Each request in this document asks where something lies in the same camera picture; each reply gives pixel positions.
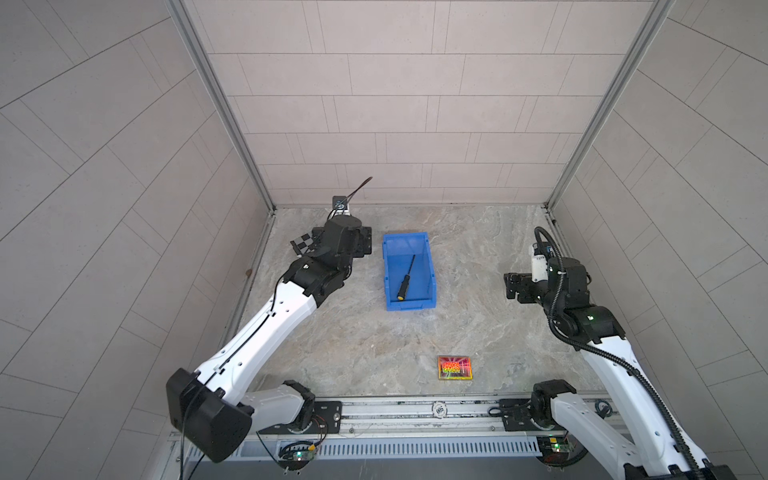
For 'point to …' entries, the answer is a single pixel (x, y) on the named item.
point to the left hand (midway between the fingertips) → (353, 225)
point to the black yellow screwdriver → (405, 283)
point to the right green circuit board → (553, 449)
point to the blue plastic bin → (399, 251)
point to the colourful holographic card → (455, 368)
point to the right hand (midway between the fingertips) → (517, 273)
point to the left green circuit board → (296, 455)
